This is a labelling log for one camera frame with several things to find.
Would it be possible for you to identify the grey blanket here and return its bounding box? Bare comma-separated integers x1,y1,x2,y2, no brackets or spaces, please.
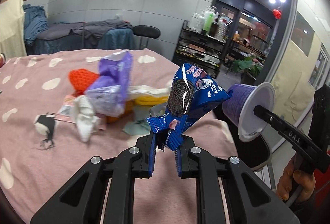
36,19,133,41

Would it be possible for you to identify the red hanging lantern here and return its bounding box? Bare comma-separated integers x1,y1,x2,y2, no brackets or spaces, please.
272,9,282,20

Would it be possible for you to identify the pink polka dot bedspread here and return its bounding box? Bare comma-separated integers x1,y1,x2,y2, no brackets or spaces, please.
0,47,239,224

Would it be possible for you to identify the teal crumpled wrapper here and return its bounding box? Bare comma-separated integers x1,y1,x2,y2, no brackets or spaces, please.
123,106,151,136

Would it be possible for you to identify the black and white wrapper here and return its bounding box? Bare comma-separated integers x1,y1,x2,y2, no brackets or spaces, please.
34,112,56,150

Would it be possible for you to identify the potted green plant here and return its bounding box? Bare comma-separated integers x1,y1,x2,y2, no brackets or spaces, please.
230,56,263,85

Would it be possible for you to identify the orange foam fruit net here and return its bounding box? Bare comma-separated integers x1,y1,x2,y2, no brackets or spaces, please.
68,69,99,96

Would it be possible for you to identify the black wire shelf cart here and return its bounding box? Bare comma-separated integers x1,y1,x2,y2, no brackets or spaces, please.
172,20,225,79

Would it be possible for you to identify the person's right hand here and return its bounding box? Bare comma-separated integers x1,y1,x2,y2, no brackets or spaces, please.
276,156,316,202

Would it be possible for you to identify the orange peel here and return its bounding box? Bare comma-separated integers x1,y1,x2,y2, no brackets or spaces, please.
107,101,135,124

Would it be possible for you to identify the black trash bin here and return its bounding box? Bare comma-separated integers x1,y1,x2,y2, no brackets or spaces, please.
213,105,276,190

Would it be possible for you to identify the purple yogurt cup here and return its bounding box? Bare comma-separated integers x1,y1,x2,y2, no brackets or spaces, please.
222,82,275,143

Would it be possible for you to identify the pink snack packet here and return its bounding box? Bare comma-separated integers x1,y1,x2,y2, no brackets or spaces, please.
55,95,76,123

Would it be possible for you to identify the purple plastic snack bag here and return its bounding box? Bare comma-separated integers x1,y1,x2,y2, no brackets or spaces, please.
84,50,133,118

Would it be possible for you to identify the cream cloth on chair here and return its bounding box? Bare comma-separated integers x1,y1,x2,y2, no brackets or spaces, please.
0,0,27,59

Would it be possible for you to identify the blue clothes pile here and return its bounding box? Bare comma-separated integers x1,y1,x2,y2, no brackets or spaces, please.
23,4,49,45

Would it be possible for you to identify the green bottle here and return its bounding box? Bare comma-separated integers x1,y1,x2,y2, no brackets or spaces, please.
201,10,215,35

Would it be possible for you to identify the blue cookie wrapper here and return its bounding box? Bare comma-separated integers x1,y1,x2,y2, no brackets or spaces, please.
147,63,233,151

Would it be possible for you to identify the red sleeve forearm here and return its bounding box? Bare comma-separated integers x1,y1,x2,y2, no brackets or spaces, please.
290,168,330,224

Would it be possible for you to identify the yellow foam fruit net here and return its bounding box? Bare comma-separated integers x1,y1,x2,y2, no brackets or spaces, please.
134,95,168,107

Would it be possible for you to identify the blue covered massage bed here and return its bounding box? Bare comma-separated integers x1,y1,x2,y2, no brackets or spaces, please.
25,22,137,55

